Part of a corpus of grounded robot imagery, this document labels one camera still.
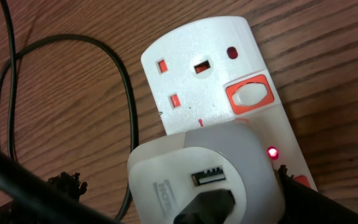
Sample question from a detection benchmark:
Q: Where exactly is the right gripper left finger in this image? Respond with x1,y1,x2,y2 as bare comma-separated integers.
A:
0,171,88,224

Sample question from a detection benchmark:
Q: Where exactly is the white charger plug adapter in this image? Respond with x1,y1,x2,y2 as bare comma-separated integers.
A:
127,121,285,223

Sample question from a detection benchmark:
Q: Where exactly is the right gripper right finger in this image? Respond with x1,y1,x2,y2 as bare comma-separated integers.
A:
278,165,358,224

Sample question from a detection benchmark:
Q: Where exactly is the black charger cable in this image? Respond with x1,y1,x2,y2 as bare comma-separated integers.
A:
0,0,236,224

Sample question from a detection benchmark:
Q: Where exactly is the white power strip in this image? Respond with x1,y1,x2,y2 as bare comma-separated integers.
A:
141,16,316,189

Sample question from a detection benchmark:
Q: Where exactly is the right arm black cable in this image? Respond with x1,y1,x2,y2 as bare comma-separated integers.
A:
0,138,121,224

